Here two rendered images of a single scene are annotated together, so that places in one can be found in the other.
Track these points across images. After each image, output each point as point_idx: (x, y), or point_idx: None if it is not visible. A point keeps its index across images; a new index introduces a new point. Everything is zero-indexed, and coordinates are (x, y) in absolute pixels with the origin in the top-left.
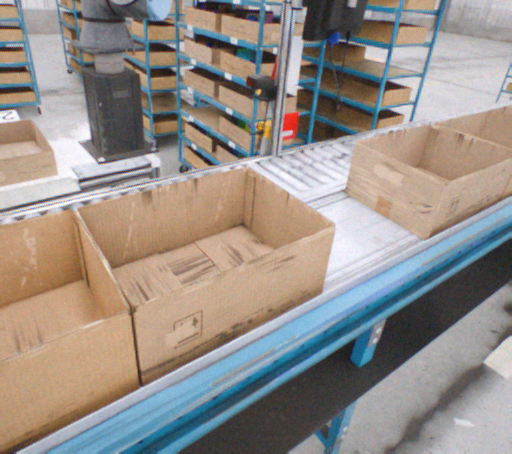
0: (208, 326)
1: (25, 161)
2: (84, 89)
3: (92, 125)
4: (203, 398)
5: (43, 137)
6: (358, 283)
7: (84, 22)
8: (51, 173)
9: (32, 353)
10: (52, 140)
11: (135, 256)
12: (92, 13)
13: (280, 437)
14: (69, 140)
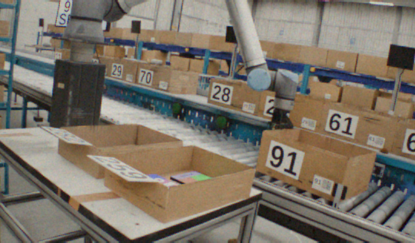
0: None
1: (151, 134)
2: (75, 81)
3: (81, 113)
4: None
5: (108, 126)
6: None
7: (94, 23)
8: (138, 144)
9: (302, 95)
10: (55, 148)
11: (243, 111)
12: (102, 16)
13: None
14: (55, 143)
